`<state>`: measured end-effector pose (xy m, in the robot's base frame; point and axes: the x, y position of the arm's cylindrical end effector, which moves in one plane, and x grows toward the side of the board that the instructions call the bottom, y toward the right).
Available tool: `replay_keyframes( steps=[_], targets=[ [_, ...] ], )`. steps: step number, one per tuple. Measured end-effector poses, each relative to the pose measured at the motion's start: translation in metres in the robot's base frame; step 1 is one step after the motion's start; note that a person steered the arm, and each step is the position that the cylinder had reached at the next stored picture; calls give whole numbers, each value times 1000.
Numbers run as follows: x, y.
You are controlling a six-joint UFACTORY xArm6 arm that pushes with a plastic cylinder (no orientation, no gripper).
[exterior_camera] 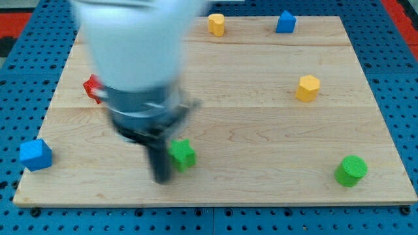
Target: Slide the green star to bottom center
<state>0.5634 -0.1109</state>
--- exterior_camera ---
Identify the yellow heart block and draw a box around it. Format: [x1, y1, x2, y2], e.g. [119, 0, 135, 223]
[208, 14, 225, 37]

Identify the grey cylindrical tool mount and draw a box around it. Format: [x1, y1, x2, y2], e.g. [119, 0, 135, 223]
[100, 81, 200, 144]

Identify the wooden board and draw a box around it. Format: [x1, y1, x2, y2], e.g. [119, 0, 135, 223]
[13, 16, 417, 208]

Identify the blue cube block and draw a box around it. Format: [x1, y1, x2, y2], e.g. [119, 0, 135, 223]
[20, 139, 52, 172]

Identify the red star block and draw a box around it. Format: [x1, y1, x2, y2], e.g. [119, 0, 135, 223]
[82, 74, 103, 104]

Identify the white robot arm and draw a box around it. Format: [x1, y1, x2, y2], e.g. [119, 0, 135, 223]
[71, 0, 204, 184]

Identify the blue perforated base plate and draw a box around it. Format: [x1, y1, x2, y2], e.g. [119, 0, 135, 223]
[1, 0, 417, 234]

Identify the black pusher rod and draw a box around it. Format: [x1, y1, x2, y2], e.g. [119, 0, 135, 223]
[146, 139, 172, 184]

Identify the green cylinder block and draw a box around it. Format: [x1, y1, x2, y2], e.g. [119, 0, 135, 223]
[334, 155, 368, 187]

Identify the green star block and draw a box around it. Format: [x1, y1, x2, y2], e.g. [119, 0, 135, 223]
[169, 139, 197, 172]

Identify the blue pentagon block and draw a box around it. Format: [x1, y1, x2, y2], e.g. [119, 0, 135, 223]
[276, 10, 297, 33]

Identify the yellow hexagon block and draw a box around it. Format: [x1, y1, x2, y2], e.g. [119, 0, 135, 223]
[295, 75, 321, 102]

